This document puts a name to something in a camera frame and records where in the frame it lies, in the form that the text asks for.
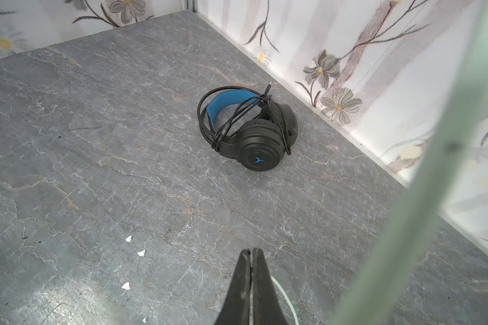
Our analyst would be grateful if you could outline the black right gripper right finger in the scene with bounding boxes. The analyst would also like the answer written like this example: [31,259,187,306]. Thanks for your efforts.
[252,248,287,325]

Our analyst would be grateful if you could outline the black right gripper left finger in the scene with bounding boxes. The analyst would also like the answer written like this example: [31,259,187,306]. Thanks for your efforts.
[214,249,252,325]

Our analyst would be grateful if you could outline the mint green headphones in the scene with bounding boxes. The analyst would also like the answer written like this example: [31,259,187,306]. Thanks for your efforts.
[267,1,488,324]

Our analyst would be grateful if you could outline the black blue headphones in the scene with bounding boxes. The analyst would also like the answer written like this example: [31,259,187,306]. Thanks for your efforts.
[197,85,298,172]

